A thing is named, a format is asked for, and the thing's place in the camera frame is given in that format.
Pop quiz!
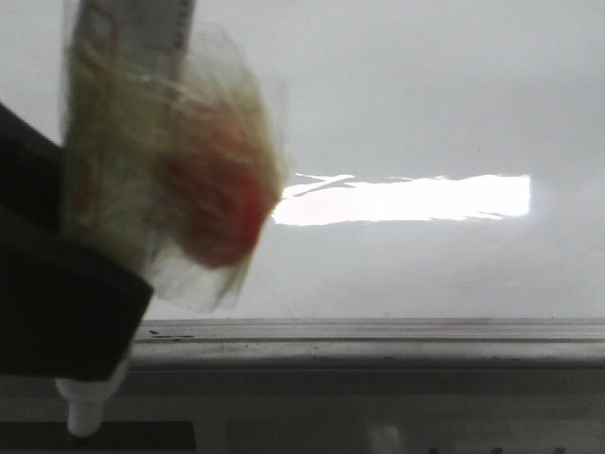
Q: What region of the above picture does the black and white whiteboard marker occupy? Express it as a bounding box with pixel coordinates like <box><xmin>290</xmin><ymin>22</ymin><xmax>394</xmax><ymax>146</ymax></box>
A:
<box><xmin>54</xmin><ymin>0</ymin><xmax>198</xmax><ymax>439</ymax></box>

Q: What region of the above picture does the red magnet taped to marker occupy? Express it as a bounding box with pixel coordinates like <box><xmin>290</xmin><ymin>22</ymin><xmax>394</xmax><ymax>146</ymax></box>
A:
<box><xmin>63</xmin><ymin>21</ymin><xmax>297</xmax><ymax>314</ymax></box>

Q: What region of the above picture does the grey aluminium whiteboard frame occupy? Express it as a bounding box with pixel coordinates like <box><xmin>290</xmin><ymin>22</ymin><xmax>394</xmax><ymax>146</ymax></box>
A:
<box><xmin>131</xmin><ymin>318</ymin><xmax>604</xmax><ymax>372</ymax></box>

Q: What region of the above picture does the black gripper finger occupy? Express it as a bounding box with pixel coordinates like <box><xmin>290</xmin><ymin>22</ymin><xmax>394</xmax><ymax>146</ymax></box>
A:
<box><xmin>1</xmin><ymin>107</ymin><xmax>152</xmax><ymax>381</ymax></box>

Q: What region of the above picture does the white whiteboard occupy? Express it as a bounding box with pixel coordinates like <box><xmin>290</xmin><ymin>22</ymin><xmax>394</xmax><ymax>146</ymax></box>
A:
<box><xmin>0</xmin><ymin>0</ymin><xmax>605</xmax><ymax>322</ymax></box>

